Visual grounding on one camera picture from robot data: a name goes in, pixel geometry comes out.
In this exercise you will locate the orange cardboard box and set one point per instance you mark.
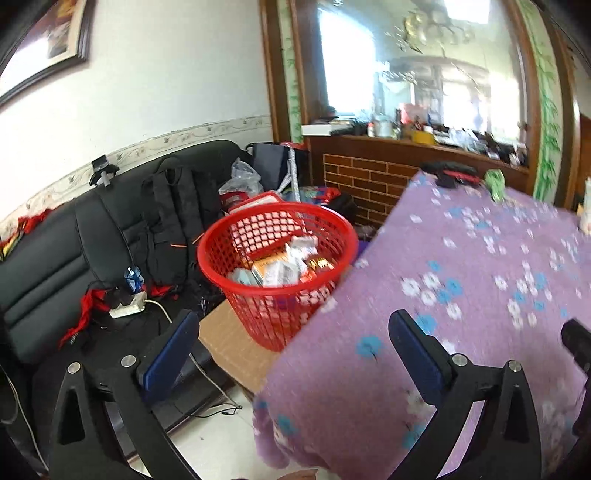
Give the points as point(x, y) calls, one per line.
point(267, 270)

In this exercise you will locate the wooden brick-pattern counter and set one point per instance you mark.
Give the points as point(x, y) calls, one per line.
point(376, 171)

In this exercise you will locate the white power strip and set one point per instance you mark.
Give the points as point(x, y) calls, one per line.
point(136, 306)

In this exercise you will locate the red snack packet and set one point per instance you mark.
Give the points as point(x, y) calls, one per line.
point(317, 263)

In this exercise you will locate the brown cardboard box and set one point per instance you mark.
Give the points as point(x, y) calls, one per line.
point(246, 362)

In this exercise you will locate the black leather sofa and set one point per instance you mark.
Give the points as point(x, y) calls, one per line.
point(87, 243)

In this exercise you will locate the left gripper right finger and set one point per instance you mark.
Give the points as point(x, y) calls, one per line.
point(506, 442)

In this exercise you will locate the white red-framed board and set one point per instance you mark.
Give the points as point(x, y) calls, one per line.
point(261, 199)

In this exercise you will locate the red plastic mesh basket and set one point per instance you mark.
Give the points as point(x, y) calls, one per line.
point(274, 315)

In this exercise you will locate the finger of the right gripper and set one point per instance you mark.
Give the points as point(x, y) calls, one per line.
point(577, 340)

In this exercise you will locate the framed wall picture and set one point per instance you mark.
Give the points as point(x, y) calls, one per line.
point(60, 39)

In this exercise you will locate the black red tool on table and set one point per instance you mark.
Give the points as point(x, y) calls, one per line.
point(452, 174)

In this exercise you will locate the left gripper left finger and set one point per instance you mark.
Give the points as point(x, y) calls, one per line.
point(84, 445)

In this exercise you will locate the green crumpled cloth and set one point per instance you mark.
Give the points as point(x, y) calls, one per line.
point(495, 182)

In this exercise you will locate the black backpack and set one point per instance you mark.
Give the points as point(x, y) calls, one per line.
point(178, 206)

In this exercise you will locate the white cartoon paper cup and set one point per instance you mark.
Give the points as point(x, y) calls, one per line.
point(585, 215)

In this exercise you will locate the clear plastic bag on sofa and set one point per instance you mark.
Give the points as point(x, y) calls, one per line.
point(244, 179)

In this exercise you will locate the purple floral tablecloth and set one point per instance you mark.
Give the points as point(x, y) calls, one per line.
point(493, 281)

